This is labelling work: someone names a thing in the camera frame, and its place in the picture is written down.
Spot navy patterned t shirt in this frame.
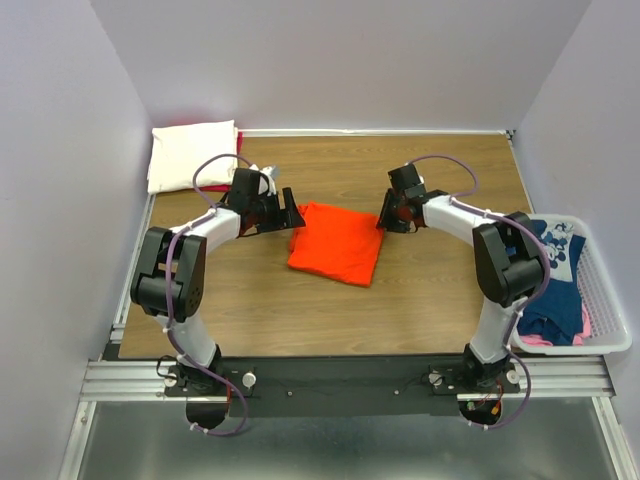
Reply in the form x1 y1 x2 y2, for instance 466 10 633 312
517 219 586 346

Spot pink t shirt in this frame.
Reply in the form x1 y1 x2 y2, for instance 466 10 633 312
518 305 592 347

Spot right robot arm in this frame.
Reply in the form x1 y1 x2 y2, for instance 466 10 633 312
377 162 550 393

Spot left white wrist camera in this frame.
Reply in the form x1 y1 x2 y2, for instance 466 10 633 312
250 164 279 195

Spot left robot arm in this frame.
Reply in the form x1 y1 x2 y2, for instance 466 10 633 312
130 168 305 395

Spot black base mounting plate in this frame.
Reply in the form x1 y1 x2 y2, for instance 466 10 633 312
156 355 524 431

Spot white plastic basket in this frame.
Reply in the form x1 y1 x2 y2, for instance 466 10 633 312
511 214 632 356

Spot folded white t shirt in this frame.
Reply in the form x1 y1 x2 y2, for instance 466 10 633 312
147 120 238 195

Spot orange t shirt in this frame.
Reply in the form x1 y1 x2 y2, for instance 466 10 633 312
287 202 384 287

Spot folded red t shirt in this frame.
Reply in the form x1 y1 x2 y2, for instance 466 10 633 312
201 131 244 193

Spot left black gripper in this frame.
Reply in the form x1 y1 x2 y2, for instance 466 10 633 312
250 187 305 233

